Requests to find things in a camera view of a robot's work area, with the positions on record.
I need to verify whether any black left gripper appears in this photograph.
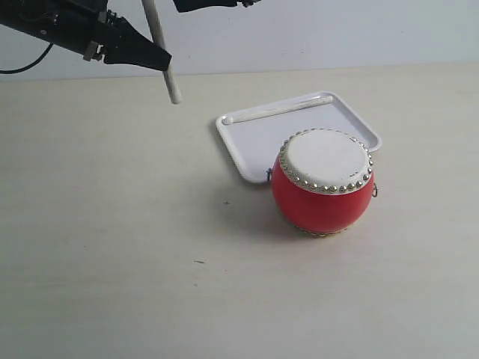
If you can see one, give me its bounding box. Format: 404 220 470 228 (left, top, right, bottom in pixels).
22 1 162 71

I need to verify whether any white plastic tray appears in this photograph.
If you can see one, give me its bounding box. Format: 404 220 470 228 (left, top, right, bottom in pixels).
215 90 382 184

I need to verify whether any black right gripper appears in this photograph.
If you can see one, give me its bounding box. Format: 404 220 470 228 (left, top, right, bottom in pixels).
173 0 260 13

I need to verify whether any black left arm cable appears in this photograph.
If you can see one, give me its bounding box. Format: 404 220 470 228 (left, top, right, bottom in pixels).
0 43 53 74

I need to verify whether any white drumstick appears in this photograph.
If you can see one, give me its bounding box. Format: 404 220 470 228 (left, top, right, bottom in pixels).
141 0 183 105
222 96 334 126

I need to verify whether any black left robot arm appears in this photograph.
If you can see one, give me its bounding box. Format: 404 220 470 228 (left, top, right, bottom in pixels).
1 0 171 71

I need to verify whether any red small drum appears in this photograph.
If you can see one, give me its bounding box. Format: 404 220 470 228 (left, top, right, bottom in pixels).
269 128 377 236

